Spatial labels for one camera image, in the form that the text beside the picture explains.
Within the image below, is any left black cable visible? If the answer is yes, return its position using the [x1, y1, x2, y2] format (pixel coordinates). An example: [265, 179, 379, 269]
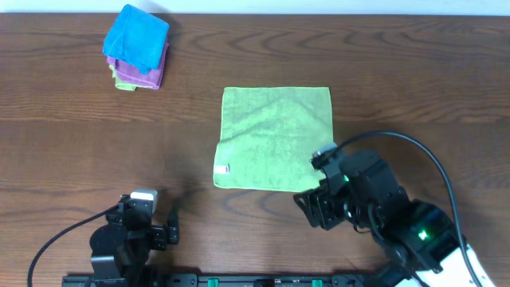
[26, 206, 120, 287]

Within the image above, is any right black cable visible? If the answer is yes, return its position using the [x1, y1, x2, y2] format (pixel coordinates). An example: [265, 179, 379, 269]
[334, 130, 485, 287]

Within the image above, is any black cable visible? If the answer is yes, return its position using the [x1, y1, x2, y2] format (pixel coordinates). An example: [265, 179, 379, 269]
[334, 130, 485, 287]
[26, 206, 120, 287]

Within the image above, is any blue folded cloth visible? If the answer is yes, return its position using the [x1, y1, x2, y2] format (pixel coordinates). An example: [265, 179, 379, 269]
[103, 4, 170, 74]

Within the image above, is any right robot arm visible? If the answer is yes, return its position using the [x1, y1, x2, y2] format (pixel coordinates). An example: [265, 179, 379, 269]
[293, 150, 493, 286]

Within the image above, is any light green folded cloth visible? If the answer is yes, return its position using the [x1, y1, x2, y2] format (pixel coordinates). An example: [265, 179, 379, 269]
[108, 65, 137, 92]

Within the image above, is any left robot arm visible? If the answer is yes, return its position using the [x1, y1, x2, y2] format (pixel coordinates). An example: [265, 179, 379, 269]
[89, 203, 179, 286]

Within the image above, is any purple folded cloth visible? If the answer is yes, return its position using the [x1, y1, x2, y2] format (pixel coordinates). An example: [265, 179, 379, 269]
[107, 43, 169, 89]

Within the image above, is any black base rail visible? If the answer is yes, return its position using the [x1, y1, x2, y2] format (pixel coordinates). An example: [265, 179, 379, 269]
[61, 272, 376, 287]

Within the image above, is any green microfiber cloth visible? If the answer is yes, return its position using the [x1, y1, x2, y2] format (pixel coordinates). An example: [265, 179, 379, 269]
[213, 87, 334, 192]

